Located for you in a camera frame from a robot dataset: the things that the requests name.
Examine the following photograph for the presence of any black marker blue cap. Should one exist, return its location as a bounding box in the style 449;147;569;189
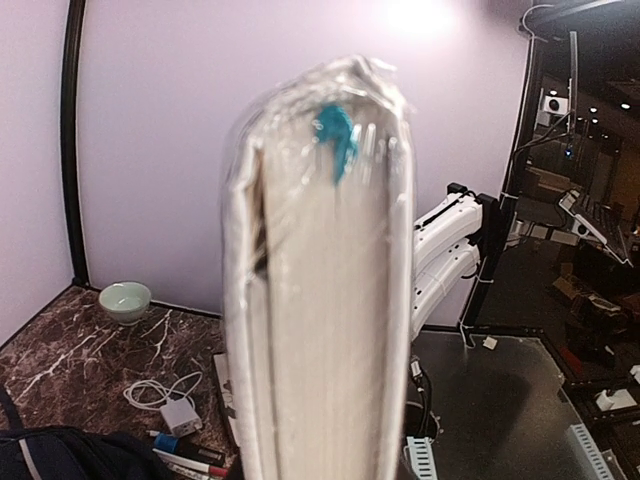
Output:
150;431;226;467

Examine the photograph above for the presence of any grey slotted cable duct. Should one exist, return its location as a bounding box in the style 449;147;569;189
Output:
398;424;627;479

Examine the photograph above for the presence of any white charger cable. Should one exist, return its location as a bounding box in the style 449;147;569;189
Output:
123;370;205;411

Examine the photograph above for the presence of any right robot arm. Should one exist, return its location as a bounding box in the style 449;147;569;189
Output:
411;183;500;337

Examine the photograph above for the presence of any pale green ceramic bowl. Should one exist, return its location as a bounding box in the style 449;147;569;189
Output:
98;281;151;326

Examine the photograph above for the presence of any navy blue student backpack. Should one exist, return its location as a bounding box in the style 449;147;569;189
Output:
1;389;173;480

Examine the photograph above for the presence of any floral square plate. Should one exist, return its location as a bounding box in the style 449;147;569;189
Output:
212;352;238;447

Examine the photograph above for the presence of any pale green thin book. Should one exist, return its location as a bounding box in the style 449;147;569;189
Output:
222;55;415;479

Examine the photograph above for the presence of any right black frame post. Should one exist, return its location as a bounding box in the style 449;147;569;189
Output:
59;0;90;286

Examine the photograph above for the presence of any white USB charger block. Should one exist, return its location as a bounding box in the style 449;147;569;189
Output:
159;398;203;438

